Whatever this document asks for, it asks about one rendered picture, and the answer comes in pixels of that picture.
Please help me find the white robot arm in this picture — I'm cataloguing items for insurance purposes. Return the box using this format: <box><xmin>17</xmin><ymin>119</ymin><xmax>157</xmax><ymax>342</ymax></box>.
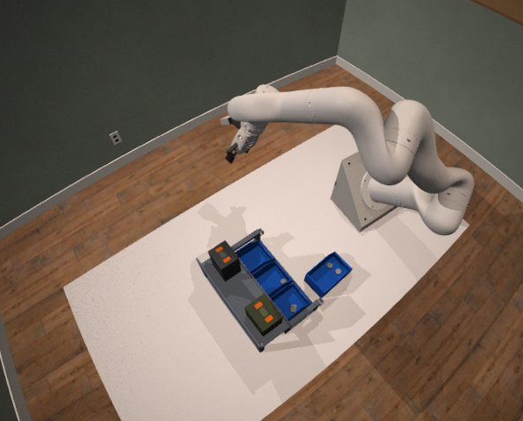
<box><xmin>220</xmin><ymin>85</ymin><xmax>474</xmax><ymax>236</ymax></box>

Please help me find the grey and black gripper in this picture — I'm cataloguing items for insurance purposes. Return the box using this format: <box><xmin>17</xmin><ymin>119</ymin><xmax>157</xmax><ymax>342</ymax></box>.
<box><xmin>226</xmin><ymin>127</ymin><xmax>260</xmax><ymax>164</ymax></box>

